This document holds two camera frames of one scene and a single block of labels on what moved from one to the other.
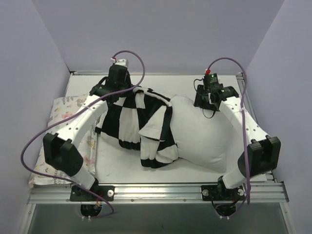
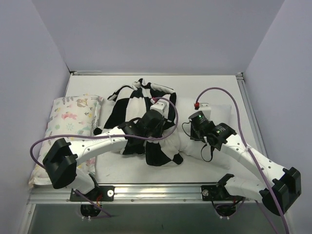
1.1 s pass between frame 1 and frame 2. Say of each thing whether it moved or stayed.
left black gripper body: moved
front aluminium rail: stayed
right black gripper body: moved
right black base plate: stayed
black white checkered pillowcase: moved
